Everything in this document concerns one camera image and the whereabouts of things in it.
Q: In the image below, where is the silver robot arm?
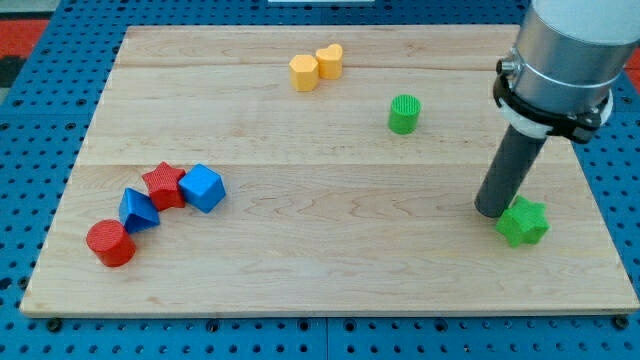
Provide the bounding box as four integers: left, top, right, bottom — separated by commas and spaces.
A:
493, 0, 639, 144

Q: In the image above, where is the light wooden board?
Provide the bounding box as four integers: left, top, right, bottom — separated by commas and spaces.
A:
21, 25, 639, 319

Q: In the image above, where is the green cylinder block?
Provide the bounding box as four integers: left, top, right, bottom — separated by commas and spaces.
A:
388, 94, 422, 135

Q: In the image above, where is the yellow hexagon block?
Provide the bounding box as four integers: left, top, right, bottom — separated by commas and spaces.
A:
289, 55, 319, 92

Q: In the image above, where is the blue cube block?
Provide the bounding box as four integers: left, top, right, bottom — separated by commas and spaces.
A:
178, 164, 226, 213

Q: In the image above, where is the yellow heart block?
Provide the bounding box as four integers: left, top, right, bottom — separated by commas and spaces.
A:
315, 43, 343, 80

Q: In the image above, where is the red star block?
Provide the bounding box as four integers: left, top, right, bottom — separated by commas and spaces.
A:
142, 162, 186, 211

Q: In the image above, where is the blue triangle block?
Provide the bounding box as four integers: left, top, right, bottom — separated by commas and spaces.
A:
119, 188, 160, 234

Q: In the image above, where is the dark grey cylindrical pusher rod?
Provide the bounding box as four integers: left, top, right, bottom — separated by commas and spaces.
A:
474, 126, 546, 218

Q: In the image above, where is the green star block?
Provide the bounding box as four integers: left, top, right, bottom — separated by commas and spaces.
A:
495, 195, 550, 247

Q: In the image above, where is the red cylinder block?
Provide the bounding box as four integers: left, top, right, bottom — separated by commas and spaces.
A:
86, 219, 136, 267

